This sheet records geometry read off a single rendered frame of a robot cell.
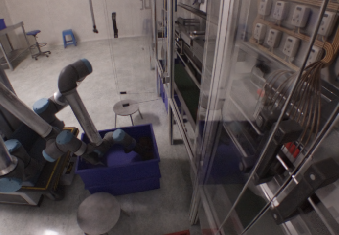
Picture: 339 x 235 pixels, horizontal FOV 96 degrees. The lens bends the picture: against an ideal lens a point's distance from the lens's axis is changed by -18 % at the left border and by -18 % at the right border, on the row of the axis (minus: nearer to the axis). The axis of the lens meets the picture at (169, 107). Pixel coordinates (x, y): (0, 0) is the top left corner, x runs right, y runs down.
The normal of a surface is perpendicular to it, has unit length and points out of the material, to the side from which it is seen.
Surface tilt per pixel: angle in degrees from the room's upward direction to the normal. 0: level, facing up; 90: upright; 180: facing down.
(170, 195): 0
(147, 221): 0
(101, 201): 0
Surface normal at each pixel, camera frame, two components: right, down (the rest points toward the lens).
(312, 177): -0.98, 0.11
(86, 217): 0.00, -0.80
